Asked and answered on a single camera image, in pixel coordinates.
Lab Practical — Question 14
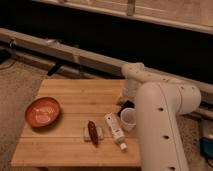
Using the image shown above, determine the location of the white ceramic cup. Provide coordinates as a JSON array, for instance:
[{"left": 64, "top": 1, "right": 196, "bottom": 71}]
[{"left": 120, "top": 108, "right": 136, "bottom": 132}]

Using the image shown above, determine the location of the red chili pepper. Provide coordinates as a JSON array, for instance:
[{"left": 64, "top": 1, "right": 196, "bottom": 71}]
[{"left": 88, "top": 121, "right": 99, "bottom": 147}]

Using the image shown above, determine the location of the orange bowl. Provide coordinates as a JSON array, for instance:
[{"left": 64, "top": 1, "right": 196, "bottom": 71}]
[{"left": 25, "top": 97, "right": 61, "bottom": 127}]

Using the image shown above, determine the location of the blue device on floor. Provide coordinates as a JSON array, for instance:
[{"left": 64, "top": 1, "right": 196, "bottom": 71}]
[{"left": 200, "top": 134, "right": 213, "bottom": 159}]

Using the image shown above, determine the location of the black clamp handle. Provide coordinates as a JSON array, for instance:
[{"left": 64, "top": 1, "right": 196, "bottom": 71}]
[{"left": 47, "top": 62, "right": 63, "bottom": 76}]

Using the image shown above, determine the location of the long beige rail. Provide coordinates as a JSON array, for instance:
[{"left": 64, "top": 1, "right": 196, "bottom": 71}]
[{"left": 0, "top": 27, "right": 213, "bottom": 121}]

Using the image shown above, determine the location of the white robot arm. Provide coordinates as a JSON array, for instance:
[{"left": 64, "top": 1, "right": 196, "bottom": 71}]
[{"left": 121, "top": 63, "right": 201, "bottom": 171}]

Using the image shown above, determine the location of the wooden table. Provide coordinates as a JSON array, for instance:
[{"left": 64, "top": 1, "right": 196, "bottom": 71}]
[{"left": 11, "top": 79, "right": 140, "bottom": 167}]

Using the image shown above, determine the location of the white tube bottle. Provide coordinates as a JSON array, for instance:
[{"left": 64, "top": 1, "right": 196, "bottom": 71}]
[{"left": 105, "top": 113, "right": 127, "bottom": 151}]

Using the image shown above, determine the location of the black eraser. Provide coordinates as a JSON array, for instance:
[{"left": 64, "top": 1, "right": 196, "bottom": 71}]
[{"left": 117, "top": 100, "right": 135, "bottom": 117}]

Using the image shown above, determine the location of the small white sponge block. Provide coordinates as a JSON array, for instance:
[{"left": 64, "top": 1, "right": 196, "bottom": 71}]
[{"left": 83, "top": 127, "right": 104, "bottom": 142}]

